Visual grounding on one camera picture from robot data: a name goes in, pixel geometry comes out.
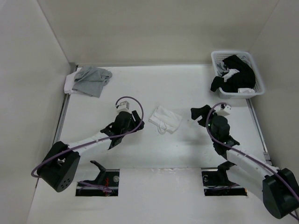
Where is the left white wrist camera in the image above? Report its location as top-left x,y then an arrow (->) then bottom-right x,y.
116,101 -> 129,113

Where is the purple cable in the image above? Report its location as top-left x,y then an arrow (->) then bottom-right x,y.
30,96 -> 144,193
205,102 -> 299,220

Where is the grey garment in basket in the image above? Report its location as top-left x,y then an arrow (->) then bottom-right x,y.
216,62 -> 229,77

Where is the metal table edge rail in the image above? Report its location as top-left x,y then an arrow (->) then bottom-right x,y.
45,62 -> 78,168

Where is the folded white tank top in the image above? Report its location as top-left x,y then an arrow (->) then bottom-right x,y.
64,72 -> 76,95

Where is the white garment in basket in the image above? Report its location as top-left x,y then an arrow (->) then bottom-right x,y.
238,88 -> 255,94

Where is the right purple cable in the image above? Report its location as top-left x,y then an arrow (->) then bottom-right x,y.
205,102 -> 299,220

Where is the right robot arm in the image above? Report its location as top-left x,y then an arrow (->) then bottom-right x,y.
191,102 -> 299,219

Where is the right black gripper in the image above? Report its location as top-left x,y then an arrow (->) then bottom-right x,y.
191,105 -> 223,142

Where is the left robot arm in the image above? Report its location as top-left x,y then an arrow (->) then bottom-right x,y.
32,110 -> 144,192

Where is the black tank top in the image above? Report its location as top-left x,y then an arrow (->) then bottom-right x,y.
210,55 -> 256,93

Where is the white plastic laundry basket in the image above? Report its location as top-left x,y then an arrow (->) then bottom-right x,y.
211,50 -> 265,99

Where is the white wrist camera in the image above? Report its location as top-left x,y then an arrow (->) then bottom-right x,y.
216,104 -> 232,117
116,101 -> 129,113

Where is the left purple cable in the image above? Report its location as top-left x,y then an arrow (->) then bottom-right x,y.
30,96 -> 144,193

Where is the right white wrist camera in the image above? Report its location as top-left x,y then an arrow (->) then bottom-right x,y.
216,104 -> 232,117

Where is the folded grey tank top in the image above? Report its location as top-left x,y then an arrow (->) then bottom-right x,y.
72,66 -> 113,98

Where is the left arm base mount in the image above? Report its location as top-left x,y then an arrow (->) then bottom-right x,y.
74,161 -> 120,197

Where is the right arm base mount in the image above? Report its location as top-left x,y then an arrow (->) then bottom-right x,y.
201,161 -> 247,196

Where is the white tank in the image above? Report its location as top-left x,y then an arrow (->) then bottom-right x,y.
149,105 -> 183,134
64,72 -> 76,95

